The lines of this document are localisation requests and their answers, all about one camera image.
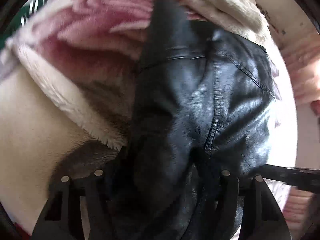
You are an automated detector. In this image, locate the floral plush blanket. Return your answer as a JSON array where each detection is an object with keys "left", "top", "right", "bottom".
[{"left": 0, "top": 0, "right": 295, "bottom": 155}]

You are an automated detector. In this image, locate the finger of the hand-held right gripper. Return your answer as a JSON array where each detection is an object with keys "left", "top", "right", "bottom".
[{"left": 259, "top": 164, "right": 320, "bottom": 194}]

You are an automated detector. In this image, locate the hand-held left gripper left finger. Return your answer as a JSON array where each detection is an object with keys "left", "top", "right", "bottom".
[{"left": 32, "top": 146, "right": 128, "bottom": 240}]

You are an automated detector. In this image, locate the black leather jacket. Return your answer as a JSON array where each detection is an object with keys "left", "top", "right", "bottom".
[{"left": 107, "top": 0, "right": 277, "bottom": 240}]

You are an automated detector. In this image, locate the green garment with white stripes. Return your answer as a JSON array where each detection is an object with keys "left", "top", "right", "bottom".
[{"left": 0, "top": 0, "right": 48, "bottom": 50}]

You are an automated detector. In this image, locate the white knitted sweater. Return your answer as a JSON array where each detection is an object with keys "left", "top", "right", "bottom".
[{"left": 180, "top": 0, "right": 269, "bottom": 44}]

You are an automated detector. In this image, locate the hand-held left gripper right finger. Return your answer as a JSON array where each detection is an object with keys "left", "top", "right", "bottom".
[{"left": 195, "top": 169, "right": 288, "bottom": 240}]

